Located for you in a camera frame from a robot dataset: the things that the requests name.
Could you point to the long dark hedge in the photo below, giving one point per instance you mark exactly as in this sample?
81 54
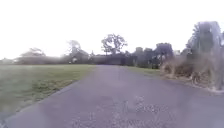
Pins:
106 60

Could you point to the tall dark tree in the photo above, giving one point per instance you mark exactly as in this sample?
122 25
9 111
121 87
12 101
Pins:
113 43

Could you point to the building with dark roof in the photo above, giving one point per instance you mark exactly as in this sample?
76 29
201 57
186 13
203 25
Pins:
79 56

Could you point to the grass verge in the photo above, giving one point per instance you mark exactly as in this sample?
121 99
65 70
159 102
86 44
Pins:
146 70

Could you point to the grey asphalt road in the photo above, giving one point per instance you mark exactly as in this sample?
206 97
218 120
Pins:
113 100

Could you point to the row of dark trees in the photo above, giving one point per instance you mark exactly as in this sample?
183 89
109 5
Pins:
151 56

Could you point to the pale leafy tree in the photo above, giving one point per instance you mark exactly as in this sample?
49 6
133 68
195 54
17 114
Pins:
74 46

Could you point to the dry brown bushes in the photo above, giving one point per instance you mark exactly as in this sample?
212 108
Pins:
186 70

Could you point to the green grass field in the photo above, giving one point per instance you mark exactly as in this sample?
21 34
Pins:
30 81

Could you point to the tall blurred tree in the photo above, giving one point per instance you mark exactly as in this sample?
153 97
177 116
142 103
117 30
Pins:
208 43

